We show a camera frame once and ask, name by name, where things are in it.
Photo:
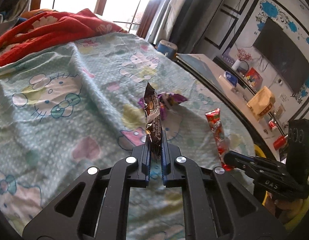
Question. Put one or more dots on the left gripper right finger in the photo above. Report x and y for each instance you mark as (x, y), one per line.
(171, 176)

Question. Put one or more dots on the white flat box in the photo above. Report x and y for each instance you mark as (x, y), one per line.
(226, 83)

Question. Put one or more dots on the red floral blanket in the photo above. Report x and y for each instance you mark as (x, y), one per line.
(49, 29)

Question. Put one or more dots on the red thermos bottle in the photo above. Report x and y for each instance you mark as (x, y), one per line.
(280, 142)

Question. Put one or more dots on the red long snack wrapper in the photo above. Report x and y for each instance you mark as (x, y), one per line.
(222, 142)

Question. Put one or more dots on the black wall television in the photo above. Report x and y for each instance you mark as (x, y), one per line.
(283, 54)

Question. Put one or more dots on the blue tissue pack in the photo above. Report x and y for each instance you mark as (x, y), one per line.
(232, 79)

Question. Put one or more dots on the red white can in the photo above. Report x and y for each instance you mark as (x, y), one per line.
(272, 125)

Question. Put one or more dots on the blue white small bin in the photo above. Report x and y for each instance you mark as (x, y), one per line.
(167, 48)

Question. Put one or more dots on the yellow paper bag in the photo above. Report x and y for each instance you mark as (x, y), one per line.
(261, 103)

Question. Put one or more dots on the brown chocolate snack wrapper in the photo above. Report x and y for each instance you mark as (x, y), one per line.
(153, 120)

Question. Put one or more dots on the red picture card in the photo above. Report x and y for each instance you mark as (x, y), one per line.
(254, 79)

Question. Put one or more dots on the grey right curtain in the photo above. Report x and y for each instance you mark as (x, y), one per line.
(174, 21)

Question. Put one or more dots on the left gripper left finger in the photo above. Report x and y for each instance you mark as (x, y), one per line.
(141, 175)

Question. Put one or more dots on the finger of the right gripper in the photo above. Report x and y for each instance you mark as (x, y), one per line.
(237, 160)

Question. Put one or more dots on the light blue cartoon bedsheet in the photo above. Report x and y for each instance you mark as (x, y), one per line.
(75, 105)

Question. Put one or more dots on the purple candy wrapper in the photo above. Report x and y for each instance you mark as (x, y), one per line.
(167, 101)

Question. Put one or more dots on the white marble coffee table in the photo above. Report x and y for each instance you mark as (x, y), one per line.
(236, 98)

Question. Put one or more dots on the white vase pink flowers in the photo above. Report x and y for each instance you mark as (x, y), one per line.
(242, 55)

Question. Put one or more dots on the standing air conditioner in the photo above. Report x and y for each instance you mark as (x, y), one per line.
(202, 12)

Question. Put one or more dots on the person's right hand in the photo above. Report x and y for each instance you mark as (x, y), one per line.
(282, 209)

